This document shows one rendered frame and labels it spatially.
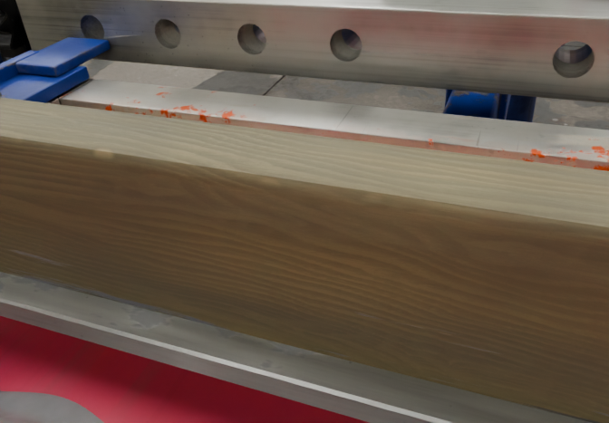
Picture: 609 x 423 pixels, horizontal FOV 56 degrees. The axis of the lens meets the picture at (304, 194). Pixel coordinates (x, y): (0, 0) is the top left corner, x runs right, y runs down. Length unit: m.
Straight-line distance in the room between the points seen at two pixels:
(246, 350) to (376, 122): 0.18
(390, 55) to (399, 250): 0.24
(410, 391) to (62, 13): 0.40
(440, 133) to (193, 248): 0.18
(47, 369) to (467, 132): 0.24
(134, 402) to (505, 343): 0.14
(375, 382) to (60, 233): 0.12
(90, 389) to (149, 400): 0.03
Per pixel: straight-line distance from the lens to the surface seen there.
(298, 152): 0.16
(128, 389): 0.25
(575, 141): 0.33
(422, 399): 0.18
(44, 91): 0.43
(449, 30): 0.37
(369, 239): 0.15
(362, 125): 0.34
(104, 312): 0.22
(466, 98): 0.56
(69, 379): 0.26
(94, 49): 0.47
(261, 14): 0.40
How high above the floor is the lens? 1.14
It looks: 33 degrees down
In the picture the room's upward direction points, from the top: 4 degrees counter-clockwise
